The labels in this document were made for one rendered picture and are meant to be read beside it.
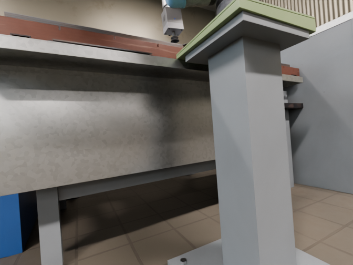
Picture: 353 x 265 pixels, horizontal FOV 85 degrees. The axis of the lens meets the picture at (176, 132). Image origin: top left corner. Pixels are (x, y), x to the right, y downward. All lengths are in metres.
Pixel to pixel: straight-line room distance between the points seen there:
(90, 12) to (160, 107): 3.42
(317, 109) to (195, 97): 0.94
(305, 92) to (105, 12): 3.46
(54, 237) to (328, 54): 1.69
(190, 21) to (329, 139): 3.89
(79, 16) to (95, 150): 3.46
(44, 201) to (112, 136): 0.31
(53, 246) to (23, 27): 0.72
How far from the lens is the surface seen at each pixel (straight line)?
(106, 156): 0.71
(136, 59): 0.61
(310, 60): 1.63
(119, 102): 0.73
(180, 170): 0.94
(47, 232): 0.85
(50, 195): 0.81
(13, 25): 0.83
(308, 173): 1.65
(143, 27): 4.22
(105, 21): 4.05
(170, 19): 1.07
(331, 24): 1.64
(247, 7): 0.49
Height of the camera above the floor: 0.44
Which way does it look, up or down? level
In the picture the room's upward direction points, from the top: 4 degrees counter-clockwise
